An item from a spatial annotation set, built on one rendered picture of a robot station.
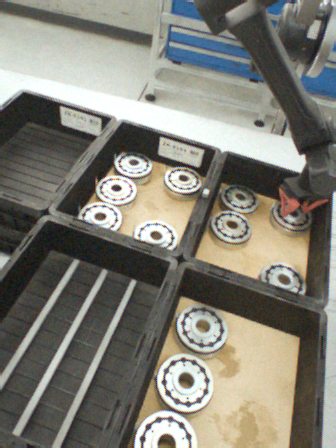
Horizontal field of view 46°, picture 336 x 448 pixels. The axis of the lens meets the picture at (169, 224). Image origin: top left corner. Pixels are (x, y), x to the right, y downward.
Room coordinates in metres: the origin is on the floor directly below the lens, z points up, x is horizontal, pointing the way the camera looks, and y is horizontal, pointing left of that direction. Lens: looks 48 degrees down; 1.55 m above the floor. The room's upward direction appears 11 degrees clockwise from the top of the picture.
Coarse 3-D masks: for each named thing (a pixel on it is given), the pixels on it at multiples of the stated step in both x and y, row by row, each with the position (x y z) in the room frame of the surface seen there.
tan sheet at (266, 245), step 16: (272, 208) 0.80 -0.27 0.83; (256, 224) 0.72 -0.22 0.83; (208, 240) 0.64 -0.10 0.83; (256, 240) 0.67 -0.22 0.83; (272, 240) 0.68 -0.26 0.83; (288, 240) 0.69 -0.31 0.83; (304, 240) 0.70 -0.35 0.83; (208, 256) 0.59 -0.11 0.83; (224, 256) 0.60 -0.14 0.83; (240, 256) 0.61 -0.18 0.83; (256, 256) 0.62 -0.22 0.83; (272, 256) 0.63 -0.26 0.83; (288, 256) 0.64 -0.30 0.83; (304, 256) 0.65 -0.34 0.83; (240, 272) 0.56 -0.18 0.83; (256, 272) 0.57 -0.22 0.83; (304, 272) 0.60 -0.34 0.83
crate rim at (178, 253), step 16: (112, 128) 0.87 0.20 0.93; (144, 128) 0.90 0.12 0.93; (192, 144) 0.88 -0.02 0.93; (80, 176) 0.67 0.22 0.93; (208, 176) 0.76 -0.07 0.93; (64, 192) 0.61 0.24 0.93; (80, 224) 0.52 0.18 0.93; (96, 224) 0.53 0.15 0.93; (192, 224) 0.59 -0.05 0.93; (128, 240) 0.51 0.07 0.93; (176, 256) 0.49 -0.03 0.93
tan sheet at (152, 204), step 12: (156, 168) 0.87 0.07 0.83; (168, 168) 0.88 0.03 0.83; (156, 180) 0.82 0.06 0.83; (144, 192) 0.76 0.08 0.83; (156, 192) 0.77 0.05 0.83; (144, 204) 0.72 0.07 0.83; (156, 204) 0.72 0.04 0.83; (168, 204) 0.73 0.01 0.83; (180, 204) 0.74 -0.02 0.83; (192, 204) 0.75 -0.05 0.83; (132, 216) 0.67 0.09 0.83; (144, 216) 0.67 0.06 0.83; (156, 216) 0.68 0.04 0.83; (168, 216) 0.69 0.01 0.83; (180, 216) 0.70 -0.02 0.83; (132, 228) 0.63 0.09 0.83; (180, 228) 0.66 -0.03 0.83
